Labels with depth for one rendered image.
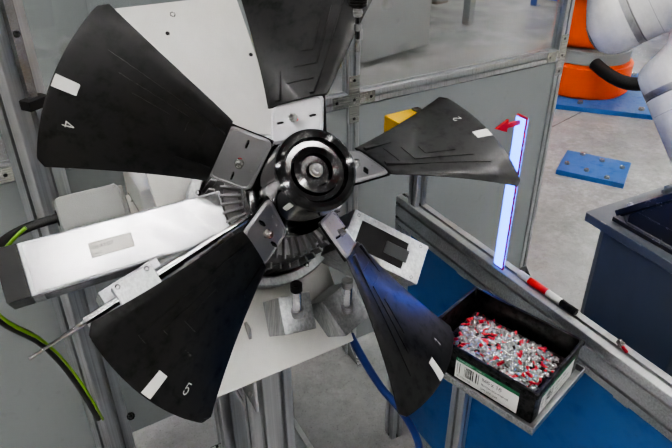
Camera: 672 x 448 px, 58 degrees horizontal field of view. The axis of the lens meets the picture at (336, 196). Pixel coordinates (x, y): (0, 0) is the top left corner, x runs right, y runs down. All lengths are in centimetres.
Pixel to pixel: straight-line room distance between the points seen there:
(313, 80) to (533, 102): 146
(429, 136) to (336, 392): 132
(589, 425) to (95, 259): 93
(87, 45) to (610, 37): 99
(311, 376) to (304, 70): 146
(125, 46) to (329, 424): 151
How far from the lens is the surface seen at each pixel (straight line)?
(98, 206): 96
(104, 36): 85
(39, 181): 138
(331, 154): 84
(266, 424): 129
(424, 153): 96
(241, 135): 85
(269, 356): 106
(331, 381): 220
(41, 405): 192
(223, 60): 116
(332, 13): 98
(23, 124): 133
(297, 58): 95
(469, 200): 225
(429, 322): 97
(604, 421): 127
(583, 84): 472
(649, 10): 136
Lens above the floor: 160
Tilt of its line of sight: 30 degrees down
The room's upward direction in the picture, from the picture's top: straight up
